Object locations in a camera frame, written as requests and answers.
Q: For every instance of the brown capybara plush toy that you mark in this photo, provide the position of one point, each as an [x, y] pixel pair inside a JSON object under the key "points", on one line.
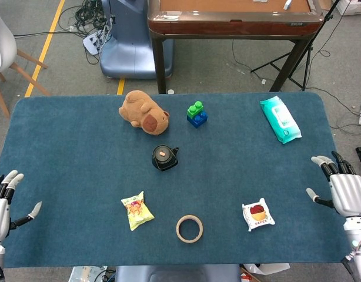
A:
{"points": [[139, 108]]}

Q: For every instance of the single white mahjong tile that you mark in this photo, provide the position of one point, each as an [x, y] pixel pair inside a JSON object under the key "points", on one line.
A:
{"points": [[287, 4]]}

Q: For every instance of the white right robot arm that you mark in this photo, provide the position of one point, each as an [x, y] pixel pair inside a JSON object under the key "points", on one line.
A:
{"points": [[358, 235]]}

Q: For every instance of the blue table cloth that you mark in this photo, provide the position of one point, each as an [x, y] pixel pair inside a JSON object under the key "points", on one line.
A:
{"points": [[66, 147]]}

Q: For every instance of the yellow packing tape roll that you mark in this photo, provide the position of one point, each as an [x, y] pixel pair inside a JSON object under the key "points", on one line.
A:
{"points": [[178, 228]]}

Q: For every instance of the brown mahjong table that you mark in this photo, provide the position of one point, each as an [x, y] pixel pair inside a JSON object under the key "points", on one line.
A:
{"points": [[227, 28]]}

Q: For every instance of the black tripod stand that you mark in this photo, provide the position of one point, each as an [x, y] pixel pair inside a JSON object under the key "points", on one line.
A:
{"points": [[305, 73]]}

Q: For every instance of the white chair with wooden legs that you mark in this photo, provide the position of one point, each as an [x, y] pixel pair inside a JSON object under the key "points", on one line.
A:
{"points": [[1, 50]]}

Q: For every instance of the black lid with wooden knob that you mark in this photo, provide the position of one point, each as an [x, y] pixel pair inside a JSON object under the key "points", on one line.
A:
{"points": [[158, 158]]}

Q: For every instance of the white power strip with plugs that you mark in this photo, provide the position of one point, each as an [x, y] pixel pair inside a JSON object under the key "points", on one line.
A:
{"points": [[90, 44]]}

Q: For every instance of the green building block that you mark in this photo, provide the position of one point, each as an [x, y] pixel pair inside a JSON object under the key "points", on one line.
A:
{"points": [[193, 110]]}

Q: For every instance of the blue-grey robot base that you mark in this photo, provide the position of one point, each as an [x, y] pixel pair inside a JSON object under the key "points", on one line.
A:
{"points": [[127, 44]]}

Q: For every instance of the yellow snack bag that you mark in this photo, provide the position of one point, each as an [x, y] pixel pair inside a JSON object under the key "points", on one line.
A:
{"points": [[136, 214]]}

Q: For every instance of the black cast iron teapot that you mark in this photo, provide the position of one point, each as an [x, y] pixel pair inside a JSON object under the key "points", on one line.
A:
{"points": [[168, 165]]}

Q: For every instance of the green wet wipes pack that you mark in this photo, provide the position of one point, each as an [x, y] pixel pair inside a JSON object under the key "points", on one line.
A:
{"points": [[286, 132]]}

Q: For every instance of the blue building block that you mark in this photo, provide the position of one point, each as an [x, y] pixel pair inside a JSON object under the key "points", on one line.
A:
{"points": [[199, 121]]}

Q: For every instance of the white plastic bag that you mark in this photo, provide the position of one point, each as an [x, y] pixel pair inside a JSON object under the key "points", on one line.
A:
{"points": [[265, 268]]}

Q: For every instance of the white and red snack packet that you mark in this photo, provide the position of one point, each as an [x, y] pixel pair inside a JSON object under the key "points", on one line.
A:
{"points": [[257, 217]]}

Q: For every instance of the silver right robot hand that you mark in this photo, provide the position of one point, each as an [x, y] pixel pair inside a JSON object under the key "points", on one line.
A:
{"points": [[348, 194]]}

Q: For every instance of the grey-blue robot torso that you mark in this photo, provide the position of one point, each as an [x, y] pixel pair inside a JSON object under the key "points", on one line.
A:
{"points": [[174, 274]]}

